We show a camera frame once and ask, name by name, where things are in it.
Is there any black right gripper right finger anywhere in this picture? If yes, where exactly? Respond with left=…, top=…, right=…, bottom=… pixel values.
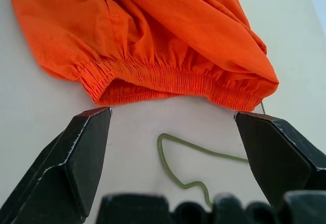
left=233, top=111, right=326, bottom=207

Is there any orange cloth garment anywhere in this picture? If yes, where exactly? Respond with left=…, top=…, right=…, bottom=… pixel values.
left=9, top=0, right=280, bottom=112

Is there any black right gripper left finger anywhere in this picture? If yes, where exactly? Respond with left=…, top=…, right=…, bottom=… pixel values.
left=0, top=106, right=113, bottom=224

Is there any green wire hanger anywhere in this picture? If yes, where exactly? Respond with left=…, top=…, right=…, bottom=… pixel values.
left=157, top=101, right=267, bottom=208

